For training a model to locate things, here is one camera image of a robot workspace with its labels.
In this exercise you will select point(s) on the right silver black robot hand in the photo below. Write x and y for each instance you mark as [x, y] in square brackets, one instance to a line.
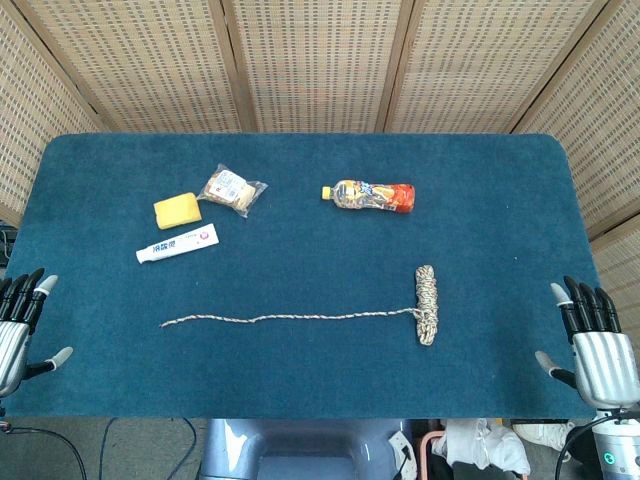
[602, 365]

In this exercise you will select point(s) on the white toothpaste tube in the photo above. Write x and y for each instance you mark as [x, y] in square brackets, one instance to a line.
[177, 244]

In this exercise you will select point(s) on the clear bag of bread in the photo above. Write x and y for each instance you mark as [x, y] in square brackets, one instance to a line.
[230, 190]

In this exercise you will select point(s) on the white sneaker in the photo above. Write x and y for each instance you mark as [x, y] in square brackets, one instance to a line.
[542, 435]

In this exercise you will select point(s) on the plastic bottle with yellow cap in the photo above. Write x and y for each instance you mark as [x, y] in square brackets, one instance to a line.
[370, 196]

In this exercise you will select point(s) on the yellow sponge block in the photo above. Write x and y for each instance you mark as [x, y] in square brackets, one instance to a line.
[177, 211]

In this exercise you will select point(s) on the woven bamboo screen panel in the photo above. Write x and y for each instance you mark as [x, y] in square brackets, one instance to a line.
[600, 125]
[35, 120]
[315, 65]
[145, 65]
[475, 65]
[620, 260]

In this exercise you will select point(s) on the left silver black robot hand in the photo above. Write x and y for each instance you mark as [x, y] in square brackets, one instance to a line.
[12, 345]

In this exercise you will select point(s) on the blue carpet table cover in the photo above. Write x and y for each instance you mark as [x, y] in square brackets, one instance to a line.
[310, 270]

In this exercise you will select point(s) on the white power strip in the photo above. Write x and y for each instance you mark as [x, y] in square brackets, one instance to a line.
[401, 450]

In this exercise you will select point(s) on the blue-grey robot torso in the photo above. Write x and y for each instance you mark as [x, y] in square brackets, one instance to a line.
[300, 450]

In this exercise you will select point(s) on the pink stool frame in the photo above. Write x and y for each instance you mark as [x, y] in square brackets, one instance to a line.
[424, 450]

